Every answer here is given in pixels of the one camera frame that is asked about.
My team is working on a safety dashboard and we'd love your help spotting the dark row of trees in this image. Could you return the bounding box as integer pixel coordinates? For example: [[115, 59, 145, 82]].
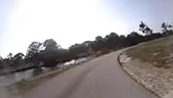
[[0, 15, 173, 78]]

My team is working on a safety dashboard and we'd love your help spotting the grey asphalt path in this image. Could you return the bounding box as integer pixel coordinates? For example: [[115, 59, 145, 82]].
[[0, 43, 165, 98]]

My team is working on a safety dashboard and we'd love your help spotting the grass verge strip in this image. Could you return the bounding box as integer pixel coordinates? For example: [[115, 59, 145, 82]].
[[0, 50, 116, 98]]

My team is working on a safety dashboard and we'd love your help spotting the dry grass field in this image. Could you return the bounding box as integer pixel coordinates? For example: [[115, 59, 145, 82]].
[[115, 33, 173, 98]]

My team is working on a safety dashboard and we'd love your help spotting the pond water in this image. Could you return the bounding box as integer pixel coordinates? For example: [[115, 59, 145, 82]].
[[0, 56, 91, 89]]

